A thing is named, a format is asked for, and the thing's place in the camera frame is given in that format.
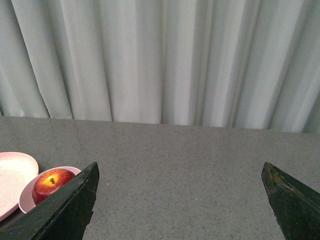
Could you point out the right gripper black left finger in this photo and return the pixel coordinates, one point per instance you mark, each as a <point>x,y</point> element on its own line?
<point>62,216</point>

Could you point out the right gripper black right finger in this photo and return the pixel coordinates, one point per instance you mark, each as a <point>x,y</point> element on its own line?
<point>295,205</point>

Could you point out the red yellow apple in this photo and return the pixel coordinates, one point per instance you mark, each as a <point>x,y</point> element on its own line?
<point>49,182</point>

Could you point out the light pink bowl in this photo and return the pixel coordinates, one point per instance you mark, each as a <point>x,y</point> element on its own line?
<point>26,202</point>

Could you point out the pink round plate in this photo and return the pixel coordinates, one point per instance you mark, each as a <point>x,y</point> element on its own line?
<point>17,169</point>

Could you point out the grey-white pleated curtain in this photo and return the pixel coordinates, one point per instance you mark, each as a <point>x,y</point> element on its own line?
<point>251,64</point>

